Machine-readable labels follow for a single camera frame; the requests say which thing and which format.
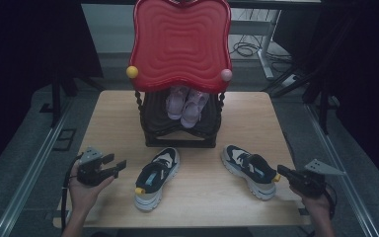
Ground person's right hand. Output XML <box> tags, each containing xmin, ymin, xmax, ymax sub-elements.
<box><xmin>289</xmin><ymin>186</ymin><xmax>333</xmax><ymax>219</ymax></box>

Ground navy and white sneaker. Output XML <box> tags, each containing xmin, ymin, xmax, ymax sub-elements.
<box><xmin>133</xmin><ymin>146</ymin><xmax>182</xmax><ymax>212</ymax></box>
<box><xmin>220</xmin><ymin>144</ymin><xmax>282</xmax><ymax>201</ymax></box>

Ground red and black shoe rack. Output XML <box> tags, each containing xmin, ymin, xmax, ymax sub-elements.
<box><xmin>125</xmin><ymin>0</ymin><xmax>234</xmax><ymax>149</ymax></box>

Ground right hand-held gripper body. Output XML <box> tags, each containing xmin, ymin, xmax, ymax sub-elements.
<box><xmin>289</xmin><ymin>158</ymin><xmax>346</xmax><ymax>198</ymax></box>

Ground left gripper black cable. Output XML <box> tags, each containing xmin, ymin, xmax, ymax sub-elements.
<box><xmin>59</xmin><ymin>153</ymin><xmax>84</xmax><ymax>233</ymax></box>

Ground silver floor rail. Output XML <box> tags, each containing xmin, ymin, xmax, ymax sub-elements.
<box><xmin>304</xmin><ymin>103</ymin><xmax>379</xmax><ymax>237</ymax></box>
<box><xmin>0</xmin><ymin>98</ymin><xmax>75</xmax><ymax>237</ymax></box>

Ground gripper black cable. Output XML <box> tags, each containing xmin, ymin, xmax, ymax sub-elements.
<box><xmin>59</xmin><ymin>153</ymin><xmax>84</xmax><ymax>233</ymax></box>
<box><xmin>322</xmin><ymin>182</ymin><xmax>339</xmax><ymax>221</ymax></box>

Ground white metal stand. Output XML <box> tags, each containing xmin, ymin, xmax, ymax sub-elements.
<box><xmin>229</xmin><ymin>9</ymin><xmax>283</xmax><ymax>81</ymax></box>

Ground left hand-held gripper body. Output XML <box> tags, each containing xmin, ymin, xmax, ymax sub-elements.
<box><xmin>76</xmin><ymin>146</ymin><xmax>112</xmax><ymax>188</ymax></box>

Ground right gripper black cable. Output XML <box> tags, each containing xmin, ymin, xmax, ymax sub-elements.
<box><xmin>322</xmin><ymin>182</ymin><xmax>339</xmax><ymax>221</ymax></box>

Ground person's left hand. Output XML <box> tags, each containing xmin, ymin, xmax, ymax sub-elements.
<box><xmin>67</xmin><ymin>163</ymin><xmax>115</xmax><ymax>215</ymax></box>

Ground white power strip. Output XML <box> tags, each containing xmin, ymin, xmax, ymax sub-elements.
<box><xmin>280</xmin><ymin>73</ymin><xmax>302</xmax><ymax>88</ymax></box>

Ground tangle of floor cables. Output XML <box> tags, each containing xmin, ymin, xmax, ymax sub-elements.
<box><xmin>231</xmin><ymin>33</ymin><xmax>293</xmax><ymax>65</ymax></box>

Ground black floor bracket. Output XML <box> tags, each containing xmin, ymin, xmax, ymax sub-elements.
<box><xmin>52</xmin><ymin>127</ymin><xmax>78</xmax><ymax>152</ymax></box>

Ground dark curtain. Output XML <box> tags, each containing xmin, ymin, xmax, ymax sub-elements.
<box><xmin>0</xmin><ymin>0</ymin><xmax>104</xmax><ymax>181</ymax></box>
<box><xmin>272</xmin><ymin>0</ymin><xmax>379</xmax><ymax>186</ymax></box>

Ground black tripod stand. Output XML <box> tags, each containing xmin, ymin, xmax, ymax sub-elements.
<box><xmin>263</xmin><ymin>58</ymin><xmax>331</xmax><ymax>134</ymax></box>
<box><xmin>38</xmin><ymin>70</ymin><xmax>106</xmax><ymax>128</ymax></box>

